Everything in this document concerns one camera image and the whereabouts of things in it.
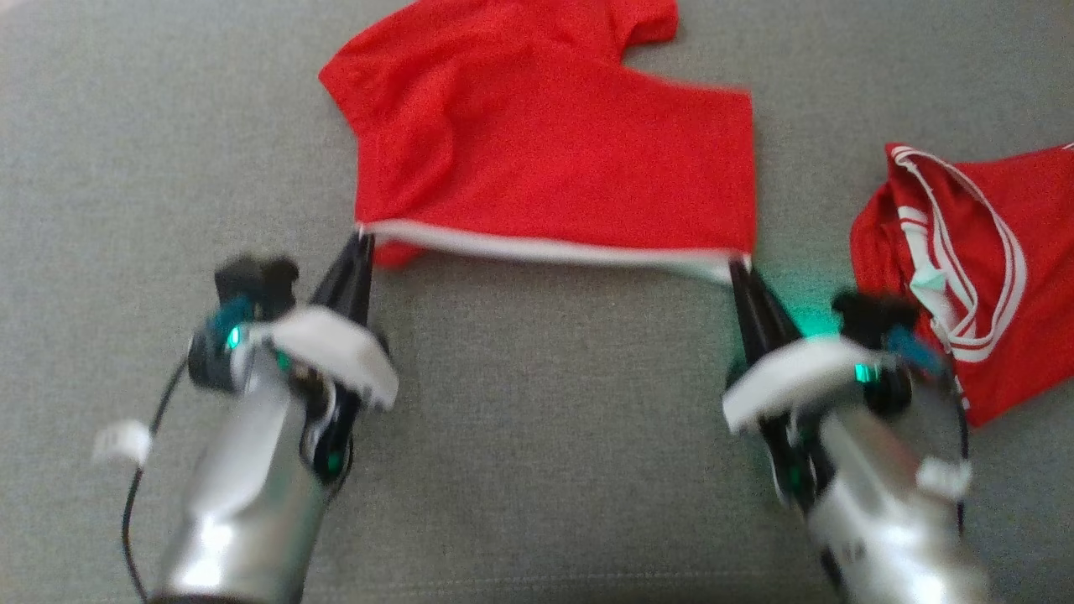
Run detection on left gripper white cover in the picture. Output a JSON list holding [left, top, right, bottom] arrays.
[[189, 233, 399, 487]]

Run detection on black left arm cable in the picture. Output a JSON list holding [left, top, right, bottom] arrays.
[[122, 357, 192, 601]]

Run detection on white cable label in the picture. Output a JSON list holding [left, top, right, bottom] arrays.
[[916, 457, 974, 502], [92, 419, 154, 468]]

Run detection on large grey sofa seat cushion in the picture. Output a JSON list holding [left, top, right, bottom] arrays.
[[0, 0, 1074, 604]]

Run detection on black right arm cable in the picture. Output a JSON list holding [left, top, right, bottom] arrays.
[[948, 373, 972, 538]]

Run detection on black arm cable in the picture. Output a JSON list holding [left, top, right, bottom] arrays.
[[122, 357, 192, 601], [948, 373, 972, 538]]

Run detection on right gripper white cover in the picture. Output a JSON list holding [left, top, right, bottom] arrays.
[[723, 260, 914, 513]]

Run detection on red shorts with white stripe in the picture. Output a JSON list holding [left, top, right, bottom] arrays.
[[319, 0, 758, 286]]

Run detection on red Bulls basketball jersey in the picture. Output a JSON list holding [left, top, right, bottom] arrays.
[[849, 141, 1074, 429]]

